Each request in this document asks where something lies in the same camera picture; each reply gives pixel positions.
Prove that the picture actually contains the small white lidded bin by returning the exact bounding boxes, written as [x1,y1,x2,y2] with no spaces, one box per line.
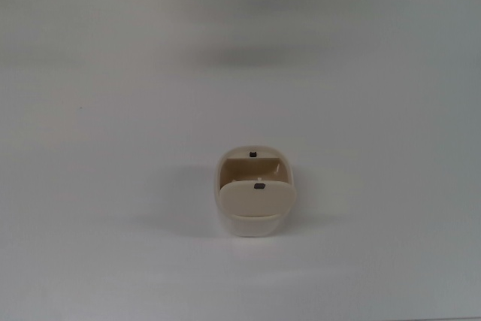
[213,144,298,238]

